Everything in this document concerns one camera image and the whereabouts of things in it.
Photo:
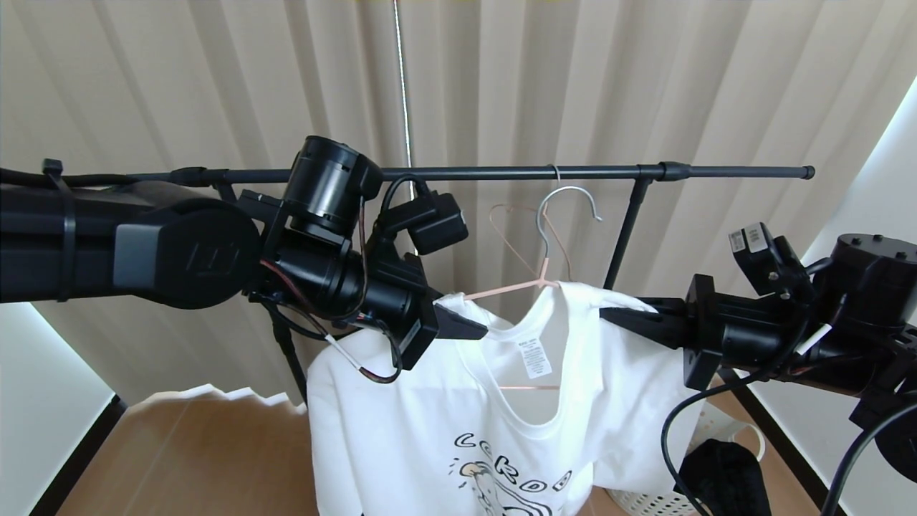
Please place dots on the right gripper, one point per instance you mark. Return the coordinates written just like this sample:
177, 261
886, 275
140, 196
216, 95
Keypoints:
752, 333

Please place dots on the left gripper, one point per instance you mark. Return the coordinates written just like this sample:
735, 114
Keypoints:
380, 294

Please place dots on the white printed t-shirt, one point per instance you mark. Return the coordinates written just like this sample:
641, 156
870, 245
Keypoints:
401, 430

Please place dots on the pink clothes hanger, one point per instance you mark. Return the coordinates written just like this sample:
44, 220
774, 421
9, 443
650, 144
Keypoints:
546, 272
556, 172

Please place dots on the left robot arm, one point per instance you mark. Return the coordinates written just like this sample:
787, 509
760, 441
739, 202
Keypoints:
107, 244

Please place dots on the black clothes rack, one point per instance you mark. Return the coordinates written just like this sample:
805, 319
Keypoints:
501, 173

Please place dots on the white laundry basket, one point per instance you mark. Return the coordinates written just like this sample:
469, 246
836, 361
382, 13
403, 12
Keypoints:
645, 505

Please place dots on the black garment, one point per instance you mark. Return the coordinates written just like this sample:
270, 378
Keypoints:
723, 473

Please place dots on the beige curtain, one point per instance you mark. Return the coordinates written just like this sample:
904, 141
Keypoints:
143, 86

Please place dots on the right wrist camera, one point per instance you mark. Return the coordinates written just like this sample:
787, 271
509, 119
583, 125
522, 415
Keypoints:
770, 265

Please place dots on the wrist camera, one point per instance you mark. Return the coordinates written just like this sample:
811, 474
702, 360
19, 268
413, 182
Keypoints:
437, 222
770, 265

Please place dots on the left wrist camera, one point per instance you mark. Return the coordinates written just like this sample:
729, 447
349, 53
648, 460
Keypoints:
437, 222

